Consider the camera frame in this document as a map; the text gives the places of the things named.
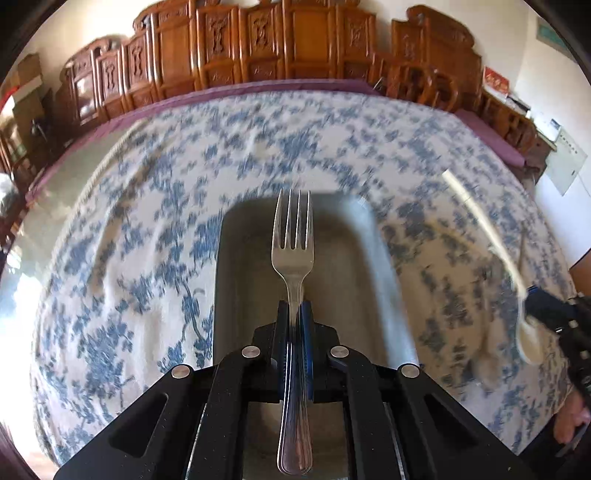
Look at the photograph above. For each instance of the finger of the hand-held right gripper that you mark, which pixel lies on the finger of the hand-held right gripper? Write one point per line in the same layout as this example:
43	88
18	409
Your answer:
549	309

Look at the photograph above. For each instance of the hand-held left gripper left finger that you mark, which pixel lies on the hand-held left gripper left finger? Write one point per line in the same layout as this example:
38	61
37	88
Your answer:
281	350

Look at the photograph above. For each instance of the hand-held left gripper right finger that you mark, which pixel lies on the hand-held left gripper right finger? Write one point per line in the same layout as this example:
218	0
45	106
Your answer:
307	350

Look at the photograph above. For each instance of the cream plastic serving spoon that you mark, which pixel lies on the cream plastic serving spoon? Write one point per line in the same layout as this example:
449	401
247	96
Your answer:
531	344

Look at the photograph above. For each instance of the metal tray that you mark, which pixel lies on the metal tray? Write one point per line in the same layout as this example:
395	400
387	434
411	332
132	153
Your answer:
341	277

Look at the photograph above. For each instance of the metal fork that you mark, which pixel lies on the metal fork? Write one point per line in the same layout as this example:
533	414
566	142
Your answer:
292	263

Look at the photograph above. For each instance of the person's right hand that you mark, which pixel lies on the person's right hand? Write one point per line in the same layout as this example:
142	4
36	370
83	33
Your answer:
572	415

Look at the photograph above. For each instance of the wooden side cabinet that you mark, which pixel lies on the wooden side cabinet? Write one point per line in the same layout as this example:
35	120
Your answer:
508	122

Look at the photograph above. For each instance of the blue floral tablecloth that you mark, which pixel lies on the blue floral tablecloth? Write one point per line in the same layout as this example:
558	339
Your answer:
161	184

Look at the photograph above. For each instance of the red box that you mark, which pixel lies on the red box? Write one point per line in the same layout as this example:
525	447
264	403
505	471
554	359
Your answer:
496	79

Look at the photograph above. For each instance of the wooden armchair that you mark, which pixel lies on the wooden armchair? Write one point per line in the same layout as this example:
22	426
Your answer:
415	83

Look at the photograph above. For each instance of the carved wooden headboard panel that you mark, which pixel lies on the carved wooden headboard panel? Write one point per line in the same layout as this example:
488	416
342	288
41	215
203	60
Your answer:
443	41

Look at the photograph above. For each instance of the long carved wooden cabinet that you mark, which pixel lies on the long carved wooden cabinet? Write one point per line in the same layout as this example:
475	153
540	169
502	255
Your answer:
184	60

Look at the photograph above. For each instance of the white plastic bag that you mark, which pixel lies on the white plastic bag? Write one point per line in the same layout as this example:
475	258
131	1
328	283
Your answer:
8	198

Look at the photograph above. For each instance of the cardboard boxes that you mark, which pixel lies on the cardboard boxes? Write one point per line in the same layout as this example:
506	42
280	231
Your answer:
28	69

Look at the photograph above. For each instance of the white wall panel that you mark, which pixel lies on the white wall panel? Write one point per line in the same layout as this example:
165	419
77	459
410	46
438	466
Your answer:
567	161

